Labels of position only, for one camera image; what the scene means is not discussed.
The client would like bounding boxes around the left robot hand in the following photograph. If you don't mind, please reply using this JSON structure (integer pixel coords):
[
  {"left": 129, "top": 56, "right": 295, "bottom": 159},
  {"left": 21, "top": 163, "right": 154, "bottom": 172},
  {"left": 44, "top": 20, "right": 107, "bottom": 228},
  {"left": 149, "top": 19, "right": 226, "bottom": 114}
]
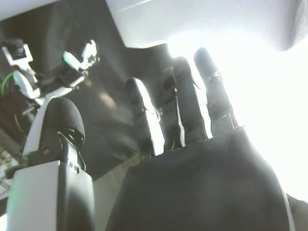
[{"left": 5, "top": 47, "right": 308, "bottom": 231}]

